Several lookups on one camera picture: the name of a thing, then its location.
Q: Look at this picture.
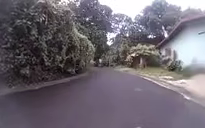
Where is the large green hedge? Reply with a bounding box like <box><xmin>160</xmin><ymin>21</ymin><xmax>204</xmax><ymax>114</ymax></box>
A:
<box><xmin>0</xmin><ymin>0</ymin><xmax>96</xmax><ymax>88</ymax></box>

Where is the white house with red roof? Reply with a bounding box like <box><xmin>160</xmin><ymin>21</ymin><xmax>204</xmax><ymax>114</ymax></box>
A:
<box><xmin>155</xmin><ymin>11</ymin><xmax>205</xmax><ymax>70</ymax></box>

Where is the grey asphalt road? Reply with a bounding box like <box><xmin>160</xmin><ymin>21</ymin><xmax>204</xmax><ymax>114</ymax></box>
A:
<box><xmin>0</xmin><ymin>65</ymin><xmax>205</xmax><ymax>128</ymax></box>

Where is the grass verge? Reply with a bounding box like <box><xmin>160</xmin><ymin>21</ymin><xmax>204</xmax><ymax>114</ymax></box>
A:
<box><xmin>117</xmin><ymin>65</ymin><xmax>191</xmax><ymax>81</ymax></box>

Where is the gravel roadside strip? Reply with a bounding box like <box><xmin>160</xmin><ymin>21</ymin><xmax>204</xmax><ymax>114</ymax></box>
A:
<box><xmin>140</xmin><ymin>73</ymin><xmax>205</xmax><ymax>113</ymax></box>

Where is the overgrown small shed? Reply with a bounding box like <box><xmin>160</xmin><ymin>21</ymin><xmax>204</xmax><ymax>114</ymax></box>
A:
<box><xmin>125</xmin><ymin>43</ymin><xmax>162</xmax><ymax>70</ymax></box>

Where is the concrete kerb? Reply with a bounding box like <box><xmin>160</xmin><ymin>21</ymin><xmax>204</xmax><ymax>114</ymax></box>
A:
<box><xmin>0</xmin><ymin>70</ymin><xmax>91</xmax><ymax>99</ymax></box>

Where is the row of tall trees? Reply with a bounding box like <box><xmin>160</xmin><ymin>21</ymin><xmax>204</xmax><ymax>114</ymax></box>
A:
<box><xmin>68</xmin><ymin>0</ymin><xmax>204</xmax><ymax>67</ymax></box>

